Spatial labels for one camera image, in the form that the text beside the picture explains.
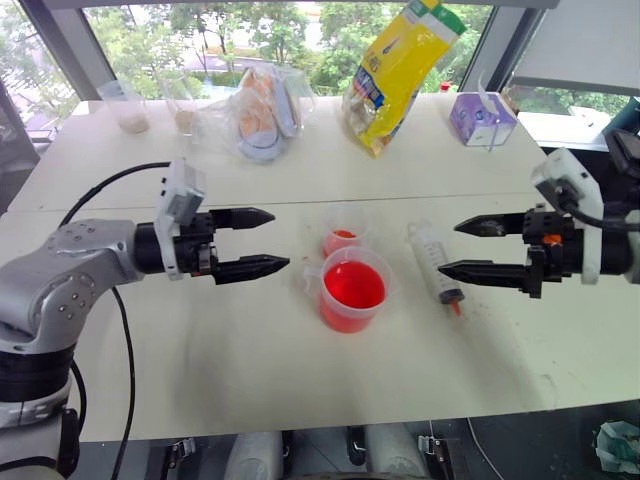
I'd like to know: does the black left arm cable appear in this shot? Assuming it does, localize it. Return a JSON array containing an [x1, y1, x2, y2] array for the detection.
[[58, 160, 172, 480]]

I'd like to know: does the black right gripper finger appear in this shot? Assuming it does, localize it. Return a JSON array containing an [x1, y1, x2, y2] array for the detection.
[[453, 212, 527, 238], [437, 259, 533, 291]]

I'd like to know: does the thin white cable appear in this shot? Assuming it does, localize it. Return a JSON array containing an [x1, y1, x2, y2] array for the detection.
[[465, 416, 503, 480]]

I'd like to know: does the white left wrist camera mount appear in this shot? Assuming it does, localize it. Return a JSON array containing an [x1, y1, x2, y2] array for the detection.
[[154, 159, 208, 281]]

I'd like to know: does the clear cup with beige grains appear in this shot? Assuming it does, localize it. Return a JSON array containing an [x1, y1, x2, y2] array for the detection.
[[158, 75, 197, 137]]

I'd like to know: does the clear plastic syringe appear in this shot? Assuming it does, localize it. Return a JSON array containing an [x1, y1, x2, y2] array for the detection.
[[406, 220, 464, 317]]

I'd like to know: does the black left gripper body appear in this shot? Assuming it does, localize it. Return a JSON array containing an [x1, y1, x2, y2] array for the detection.
[[172, 210, 220, 279]]

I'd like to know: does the purple tissue box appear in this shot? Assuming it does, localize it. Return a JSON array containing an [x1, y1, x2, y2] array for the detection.
[[448, 91, 518, 148]]

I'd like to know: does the yellow snack bag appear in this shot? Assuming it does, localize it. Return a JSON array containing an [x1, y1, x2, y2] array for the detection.
[[342, 0, 468, 160]]

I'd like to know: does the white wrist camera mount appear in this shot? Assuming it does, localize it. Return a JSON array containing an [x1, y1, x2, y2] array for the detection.
[[530, 147, 605, 285], [154, 159, 208, 281]]

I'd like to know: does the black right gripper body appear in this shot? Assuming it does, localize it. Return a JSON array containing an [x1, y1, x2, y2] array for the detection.
[[521, 203, 585, 300]]

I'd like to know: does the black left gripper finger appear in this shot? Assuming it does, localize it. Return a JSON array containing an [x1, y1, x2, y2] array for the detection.
[[210, 206, 277, 232], [213, 254, 291, 286]]

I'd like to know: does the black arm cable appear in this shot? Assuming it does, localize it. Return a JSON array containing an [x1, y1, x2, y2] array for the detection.
[[58, 160, 172, 480], [552, 175, 640, 231]]

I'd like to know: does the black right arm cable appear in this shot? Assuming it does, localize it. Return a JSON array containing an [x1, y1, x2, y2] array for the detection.
[[552, 175, 640, 231]]

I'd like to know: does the green crumpled bag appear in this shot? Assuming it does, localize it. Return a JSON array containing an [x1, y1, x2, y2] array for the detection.
[[593, 420, 640, 475]]

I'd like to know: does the clear cup with white powder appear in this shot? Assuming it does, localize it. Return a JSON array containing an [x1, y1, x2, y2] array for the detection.
[[96, 79, 152, 135]]

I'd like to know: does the large beaker red liquid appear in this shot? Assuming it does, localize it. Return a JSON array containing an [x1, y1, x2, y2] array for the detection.
[[301, 248, 396, 334]]

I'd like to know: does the small clear measuring cup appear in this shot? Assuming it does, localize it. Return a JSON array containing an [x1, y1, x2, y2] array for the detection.
[[321, 203, 372, 260]]

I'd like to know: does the clear bag of plates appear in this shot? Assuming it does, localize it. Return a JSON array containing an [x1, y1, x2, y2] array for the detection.
[[195, 63, 315, 164]]

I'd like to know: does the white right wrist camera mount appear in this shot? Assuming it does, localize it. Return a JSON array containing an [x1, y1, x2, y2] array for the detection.
[[530, 147, 605, 285]]

